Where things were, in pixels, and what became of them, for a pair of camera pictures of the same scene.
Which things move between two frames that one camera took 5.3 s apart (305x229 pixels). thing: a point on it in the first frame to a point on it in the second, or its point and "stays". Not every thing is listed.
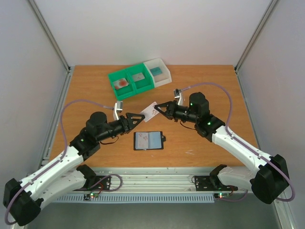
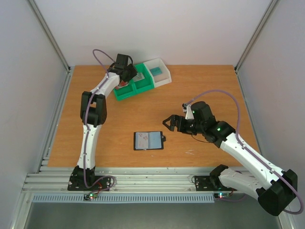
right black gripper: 170,110 to 177,124
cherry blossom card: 150,112 to 139,76
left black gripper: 127,123 to 134,71
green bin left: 126,91 stays
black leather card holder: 148,140 stays
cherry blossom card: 141,140 stays
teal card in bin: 155,71 stays
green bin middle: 143,85 stays
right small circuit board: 220,195 stays
